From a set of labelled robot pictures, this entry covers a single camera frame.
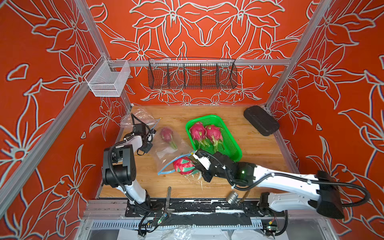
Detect clear zip bag blue seal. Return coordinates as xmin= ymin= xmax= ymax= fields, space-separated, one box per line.
xmin=120 ymin=108 xmax=161 ymax=130

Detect pink dragon fruit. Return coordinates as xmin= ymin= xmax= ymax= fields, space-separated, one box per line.
xmin=160 ymin=127 xmax=178 ymax=150
xmin=189 ymin=122 xmax=209 ymax=147
xmin=173 ymin=157 xmax=197 ymax=175
xmin=205 ymin=125 xmax=223 ymax=153

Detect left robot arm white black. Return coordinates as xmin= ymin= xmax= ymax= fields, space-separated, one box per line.
xmin=102 ymin=114 xmax=157 ymax=213

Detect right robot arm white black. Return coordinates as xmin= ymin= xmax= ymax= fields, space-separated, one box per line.
xmin=193 ymin=150 xmax=371 ymax=219

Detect green plastic perforated basket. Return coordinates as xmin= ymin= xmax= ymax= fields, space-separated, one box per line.
xmin=186 ymin=115 xmax=243 ymax=162

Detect silver metal cylinder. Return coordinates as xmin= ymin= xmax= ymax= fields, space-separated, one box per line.
xmin=226 ymin=191 xmax=239 ymax=206

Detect brass rod tool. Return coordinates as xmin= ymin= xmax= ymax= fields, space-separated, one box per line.
xmin=239 ymin=190 xmax=251 ymax=203

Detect black oval foam pad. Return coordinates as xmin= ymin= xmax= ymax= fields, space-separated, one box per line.
xmin=244 ymin=106 xmax=280 ymax=137

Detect grey metal wrench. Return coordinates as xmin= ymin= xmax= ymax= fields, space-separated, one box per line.
xmin=165 ymin=187 xmax=173 ymax=215

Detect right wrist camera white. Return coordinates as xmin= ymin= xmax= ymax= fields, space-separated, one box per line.
xmin=193 ymin=153 xmax=211 ymax=170

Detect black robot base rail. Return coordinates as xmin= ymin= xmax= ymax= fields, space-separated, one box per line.
xmin=125 ymin=196 xmax=286 ymax=229

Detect black wire wall basket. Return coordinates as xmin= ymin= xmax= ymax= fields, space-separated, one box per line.
xmin=148 ymin=57 xmax=239 ymax=90

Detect white mesh wall basket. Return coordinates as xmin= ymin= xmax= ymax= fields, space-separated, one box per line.
xmin=85 ymin=55 xmax=131 ymax=97

